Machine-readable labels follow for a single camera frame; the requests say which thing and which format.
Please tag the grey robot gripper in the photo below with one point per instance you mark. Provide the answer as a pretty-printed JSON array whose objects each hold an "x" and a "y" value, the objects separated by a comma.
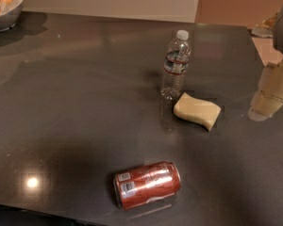
[{"x": 268, "y": 96}]

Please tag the red coke can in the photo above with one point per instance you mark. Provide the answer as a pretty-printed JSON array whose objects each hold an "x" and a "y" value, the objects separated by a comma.
[{"x": 150, "y": 183}]

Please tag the crumpled item on floor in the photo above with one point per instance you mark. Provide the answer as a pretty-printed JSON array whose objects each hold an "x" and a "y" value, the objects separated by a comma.
[{"x": 266, "y": 28}]

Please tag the yellow sponge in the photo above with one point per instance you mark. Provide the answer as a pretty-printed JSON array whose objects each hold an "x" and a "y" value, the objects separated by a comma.
[{"x": 195, "y": 110}]

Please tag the clear plastic water bottle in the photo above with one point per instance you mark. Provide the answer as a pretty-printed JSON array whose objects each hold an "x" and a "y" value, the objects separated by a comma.
[{"x": 175, "y": 65}]

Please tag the silver metal bowl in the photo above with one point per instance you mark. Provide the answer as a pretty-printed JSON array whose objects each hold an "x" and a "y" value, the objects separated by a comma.
[{"x": 8, "y": 20}]

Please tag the orange fruit middle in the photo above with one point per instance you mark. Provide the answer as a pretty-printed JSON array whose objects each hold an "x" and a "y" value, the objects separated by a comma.
[{"x": 4, "y": 3}]

